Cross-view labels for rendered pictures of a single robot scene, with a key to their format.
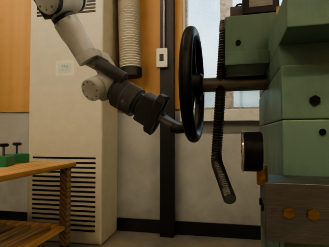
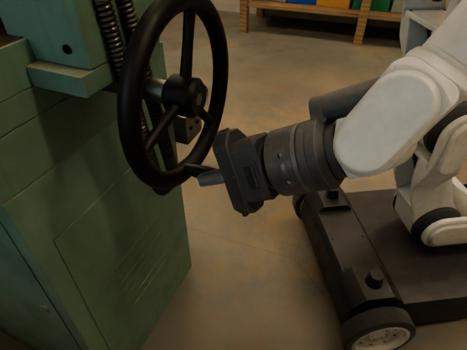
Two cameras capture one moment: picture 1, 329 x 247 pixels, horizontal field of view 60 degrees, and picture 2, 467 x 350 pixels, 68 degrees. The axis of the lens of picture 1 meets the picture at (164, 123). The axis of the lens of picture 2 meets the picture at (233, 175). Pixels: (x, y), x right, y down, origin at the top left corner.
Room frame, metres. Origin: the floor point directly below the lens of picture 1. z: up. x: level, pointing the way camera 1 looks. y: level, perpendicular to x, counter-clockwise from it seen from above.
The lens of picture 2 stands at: (1.18, 0.07, 1.05)
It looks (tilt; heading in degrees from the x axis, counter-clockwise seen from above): 40 degrees down; 189
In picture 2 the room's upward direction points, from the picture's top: straight up
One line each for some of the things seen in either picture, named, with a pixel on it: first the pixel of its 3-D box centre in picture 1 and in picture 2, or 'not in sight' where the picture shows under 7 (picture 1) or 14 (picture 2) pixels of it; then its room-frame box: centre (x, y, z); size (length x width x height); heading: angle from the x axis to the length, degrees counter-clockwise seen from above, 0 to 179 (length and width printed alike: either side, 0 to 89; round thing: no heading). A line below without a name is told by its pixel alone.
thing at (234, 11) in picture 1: (251, 12); not in sight; (0.70, -0.22, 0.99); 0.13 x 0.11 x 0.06; 166
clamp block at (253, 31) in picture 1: (253, 42); (78, 14); (0.70, -0.22, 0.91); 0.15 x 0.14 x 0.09; 166
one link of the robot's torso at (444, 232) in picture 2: not in sight; (440, 210); (0.34, 0.58, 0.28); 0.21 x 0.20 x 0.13; 106
